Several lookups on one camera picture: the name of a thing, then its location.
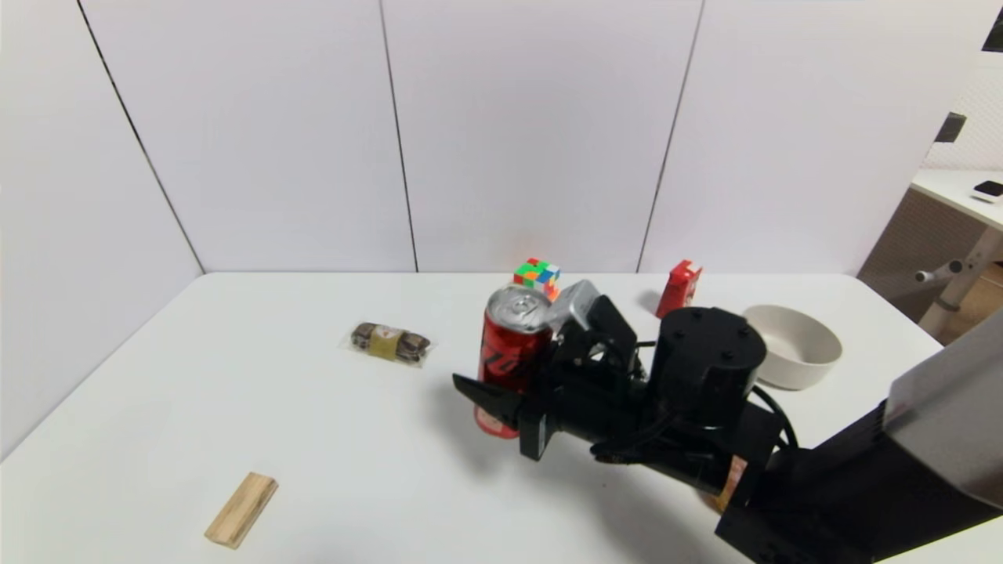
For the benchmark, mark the black wall-mounted box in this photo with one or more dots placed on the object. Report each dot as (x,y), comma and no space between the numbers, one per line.
(949,128)

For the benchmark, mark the red soda can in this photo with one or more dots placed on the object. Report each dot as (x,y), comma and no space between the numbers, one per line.
(509,345)

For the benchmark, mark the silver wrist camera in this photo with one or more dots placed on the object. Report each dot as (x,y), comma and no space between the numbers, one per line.
(573,305)

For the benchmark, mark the white background desk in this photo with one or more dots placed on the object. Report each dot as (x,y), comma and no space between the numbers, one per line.
(944,186)

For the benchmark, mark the black screen corner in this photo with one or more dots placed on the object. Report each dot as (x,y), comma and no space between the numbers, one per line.
(995,35)

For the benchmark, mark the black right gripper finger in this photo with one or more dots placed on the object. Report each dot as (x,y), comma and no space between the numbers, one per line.
(561,348)
(490,395)

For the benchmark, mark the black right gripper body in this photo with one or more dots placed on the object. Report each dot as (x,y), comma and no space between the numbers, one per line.
(534,425)

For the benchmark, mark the brown perforated desk panel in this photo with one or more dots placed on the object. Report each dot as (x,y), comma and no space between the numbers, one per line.
(909,243)

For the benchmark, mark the phone with white case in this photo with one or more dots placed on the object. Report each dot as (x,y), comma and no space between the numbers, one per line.
(989,188)

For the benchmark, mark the small red drink carton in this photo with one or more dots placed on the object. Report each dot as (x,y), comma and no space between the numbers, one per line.
(678,290)

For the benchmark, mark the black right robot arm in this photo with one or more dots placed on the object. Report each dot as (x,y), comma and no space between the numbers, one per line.
(823,486)

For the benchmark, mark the light wooden block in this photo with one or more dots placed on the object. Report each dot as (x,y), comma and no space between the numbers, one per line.
(241,509)

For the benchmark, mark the multicoloured puzzle cube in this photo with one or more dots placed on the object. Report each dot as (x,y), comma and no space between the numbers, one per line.
(537,273)

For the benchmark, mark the wrapped chocolate snack packet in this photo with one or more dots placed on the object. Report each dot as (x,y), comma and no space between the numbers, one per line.
(388,342)

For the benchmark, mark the beige round bowl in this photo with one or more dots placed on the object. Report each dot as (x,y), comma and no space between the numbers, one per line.
(799,352)

